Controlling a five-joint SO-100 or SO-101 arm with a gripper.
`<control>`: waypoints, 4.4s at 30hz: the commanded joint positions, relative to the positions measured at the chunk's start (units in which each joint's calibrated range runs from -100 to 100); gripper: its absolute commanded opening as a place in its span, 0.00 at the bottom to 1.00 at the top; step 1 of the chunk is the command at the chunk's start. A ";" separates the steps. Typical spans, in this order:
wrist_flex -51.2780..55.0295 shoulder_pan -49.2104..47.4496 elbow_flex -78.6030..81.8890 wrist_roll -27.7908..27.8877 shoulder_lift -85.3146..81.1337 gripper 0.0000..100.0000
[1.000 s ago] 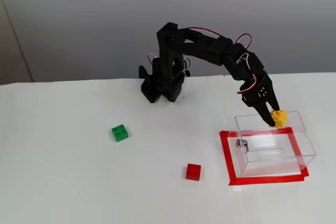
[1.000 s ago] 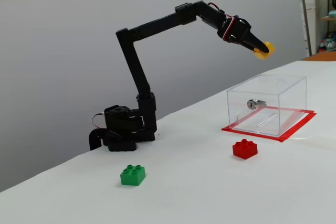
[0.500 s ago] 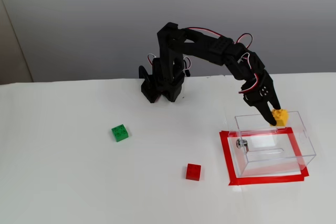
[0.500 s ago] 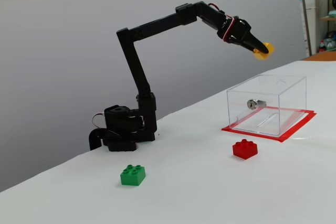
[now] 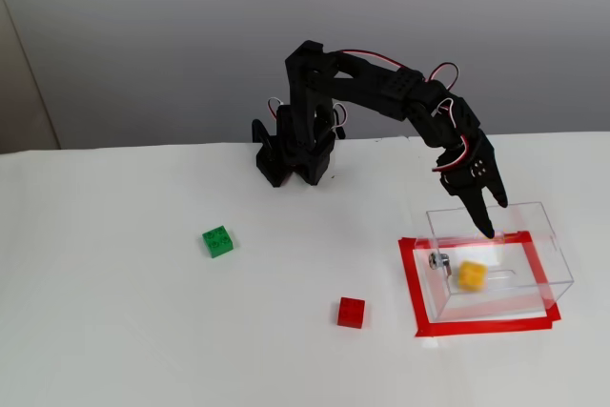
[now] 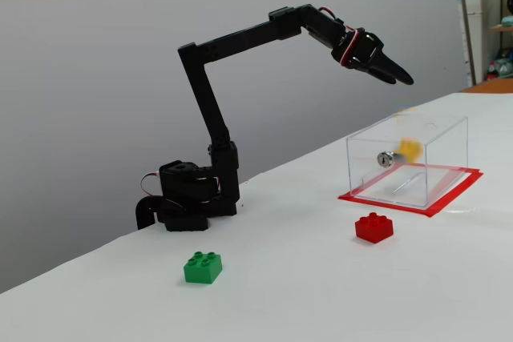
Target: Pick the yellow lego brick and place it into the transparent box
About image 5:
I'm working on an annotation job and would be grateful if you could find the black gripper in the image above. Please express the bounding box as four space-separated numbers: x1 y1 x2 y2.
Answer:
437 131 509 241

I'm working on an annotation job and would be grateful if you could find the yellow lego brick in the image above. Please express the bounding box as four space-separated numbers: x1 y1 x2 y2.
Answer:
457 259 488 293

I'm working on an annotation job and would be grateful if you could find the silver box lock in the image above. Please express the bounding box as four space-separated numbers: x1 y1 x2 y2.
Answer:
427 252 455 280

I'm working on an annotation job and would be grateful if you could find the transparent acrylic box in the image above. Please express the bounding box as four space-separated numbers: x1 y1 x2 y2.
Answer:
413 200 576 325

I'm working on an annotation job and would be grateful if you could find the red lego brick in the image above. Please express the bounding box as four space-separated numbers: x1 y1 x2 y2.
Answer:
336 296 367 330

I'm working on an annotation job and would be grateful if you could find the green lego brick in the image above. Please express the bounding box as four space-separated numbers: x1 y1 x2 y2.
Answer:
201 225 235 259

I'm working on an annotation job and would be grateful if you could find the red tape square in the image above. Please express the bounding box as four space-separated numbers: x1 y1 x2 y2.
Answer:
397 230 562 339

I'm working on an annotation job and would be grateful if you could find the black table clamp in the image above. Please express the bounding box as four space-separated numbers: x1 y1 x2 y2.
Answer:
251 118 276 147

